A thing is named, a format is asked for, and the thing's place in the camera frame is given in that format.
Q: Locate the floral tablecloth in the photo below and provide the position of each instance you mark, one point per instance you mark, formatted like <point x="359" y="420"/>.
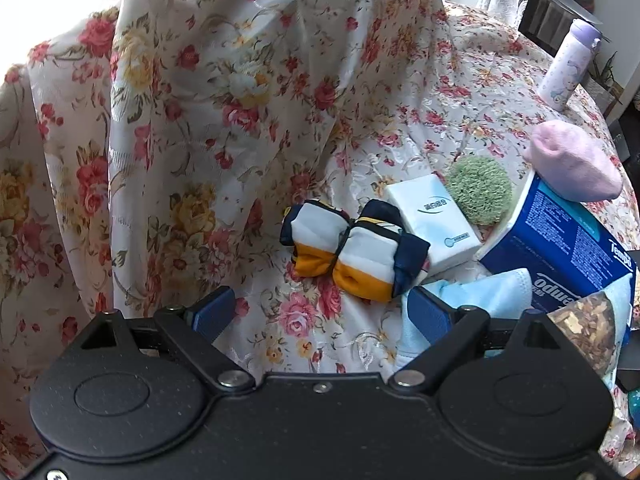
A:
<point x="200" y="110"/>

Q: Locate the light blue cloth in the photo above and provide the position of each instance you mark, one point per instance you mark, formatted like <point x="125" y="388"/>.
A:
<point x="480" y="290"/>

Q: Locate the green round scrubber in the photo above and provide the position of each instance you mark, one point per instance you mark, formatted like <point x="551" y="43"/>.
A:
<point x="480" y="187"/>

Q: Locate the rolled navy white orange scarf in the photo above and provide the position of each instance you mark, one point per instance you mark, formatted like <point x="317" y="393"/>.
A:
<point x="370" y="255"/>

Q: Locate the purple water bottle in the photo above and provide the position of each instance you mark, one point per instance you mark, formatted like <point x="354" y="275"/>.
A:
<point x="567" y="70"/>

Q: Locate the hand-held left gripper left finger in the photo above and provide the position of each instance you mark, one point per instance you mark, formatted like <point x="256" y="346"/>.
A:
<point x="215" y="307"/>

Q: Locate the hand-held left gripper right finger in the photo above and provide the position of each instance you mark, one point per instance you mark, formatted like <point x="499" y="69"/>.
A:
<point x="430" y="310"/>

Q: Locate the pink plush cloth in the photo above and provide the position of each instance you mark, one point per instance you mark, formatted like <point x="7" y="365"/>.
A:
<point x="575" y="160"/>

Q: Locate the blue tissue pack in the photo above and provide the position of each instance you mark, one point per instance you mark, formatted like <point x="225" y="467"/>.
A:
<point x="550" y="245"/>

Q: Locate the metal cabinet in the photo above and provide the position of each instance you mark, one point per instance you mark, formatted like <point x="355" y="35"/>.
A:
<point x="550" y="15"/>

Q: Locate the white tissue packet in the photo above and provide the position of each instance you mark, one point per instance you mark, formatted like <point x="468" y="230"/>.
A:
<point x="430" y="215"/>

